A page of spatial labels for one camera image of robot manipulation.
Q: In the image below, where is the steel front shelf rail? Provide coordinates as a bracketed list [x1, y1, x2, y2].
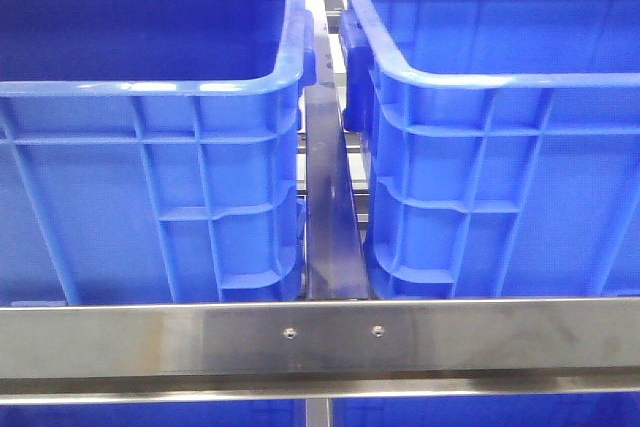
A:
[1, 298, 639, 405]

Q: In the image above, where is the steel centre divider bar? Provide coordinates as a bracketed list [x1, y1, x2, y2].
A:
[305, 0, 370, 301]

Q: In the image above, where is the blue plastic bin left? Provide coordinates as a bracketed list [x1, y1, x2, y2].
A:
[1, 0, 315, 307]

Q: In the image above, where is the blue plastic bin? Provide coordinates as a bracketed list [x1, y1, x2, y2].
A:
[1, 0, 315, 307]
[341, 0, 639, 299]

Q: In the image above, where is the blue bin lower left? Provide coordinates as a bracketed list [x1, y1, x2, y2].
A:
[1, 400, 305, 426]

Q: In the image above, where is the blue bin lower right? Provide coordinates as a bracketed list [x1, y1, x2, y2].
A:
[333, 392, 639, 426]

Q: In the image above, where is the blue plastic bin right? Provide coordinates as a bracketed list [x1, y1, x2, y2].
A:
[341, 0, 639, 299]

